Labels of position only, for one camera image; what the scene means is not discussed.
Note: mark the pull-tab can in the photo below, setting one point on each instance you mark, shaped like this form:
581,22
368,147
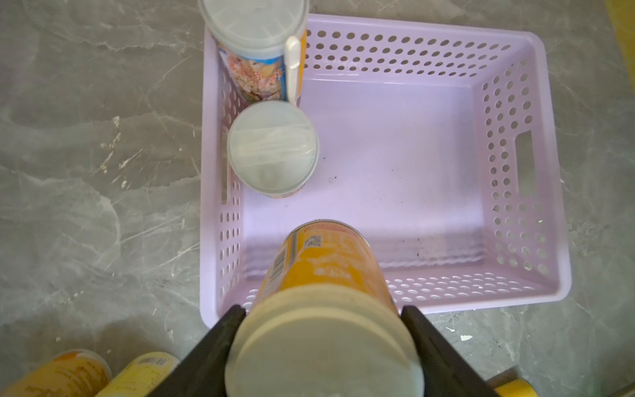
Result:
77,372
141,376

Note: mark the pull-tab can centre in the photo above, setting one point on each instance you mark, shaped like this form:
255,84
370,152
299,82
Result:
141,376

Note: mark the purple plastic basket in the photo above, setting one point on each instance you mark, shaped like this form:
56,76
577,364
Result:
437,143

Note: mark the tall can with spoon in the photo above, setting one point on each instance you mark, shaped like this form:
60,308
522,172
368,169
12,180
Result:
262,45

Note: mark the small orange can white lid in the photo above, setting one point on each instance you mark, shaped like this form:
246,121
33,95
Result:
324,324

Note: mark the pull-tab can middle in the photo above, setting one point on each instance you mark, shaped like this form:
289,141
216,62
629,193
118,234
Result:
77,372

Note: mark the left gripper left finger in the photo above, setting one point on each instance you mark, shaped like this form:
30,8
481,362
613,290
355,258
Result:
202,373

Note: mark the green label can white lid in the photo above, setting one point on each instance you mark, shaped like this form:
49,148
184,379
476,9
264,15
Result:
273,148

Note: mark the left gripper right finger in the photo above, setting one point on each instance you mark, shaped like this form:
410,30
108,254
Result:
446,373

